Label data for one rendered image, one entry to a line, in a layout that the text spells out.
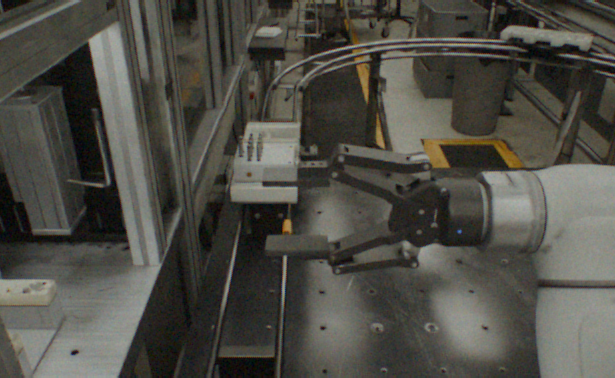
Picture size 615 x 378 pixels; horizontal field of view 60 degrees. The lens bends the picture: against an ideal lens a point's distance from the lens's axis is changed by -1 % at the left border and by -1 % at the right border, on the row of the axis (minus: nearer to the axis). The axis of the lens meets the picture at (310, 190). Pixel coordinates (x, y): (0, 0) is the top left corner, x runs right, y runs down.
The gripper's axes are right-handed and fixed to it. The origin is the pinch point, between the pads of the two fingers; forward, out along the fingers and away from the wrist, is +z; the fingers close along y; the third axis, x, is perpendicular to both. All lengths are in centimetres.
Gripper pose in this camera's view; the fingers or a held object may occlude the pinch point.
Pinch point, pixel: (288, 212)
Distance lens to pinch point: 58.0
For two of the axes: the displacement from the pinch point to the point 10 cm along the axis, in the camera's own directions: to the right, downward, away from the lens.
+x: 0.0, 4.9, -8.7
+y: 0.0, -8.7, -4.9
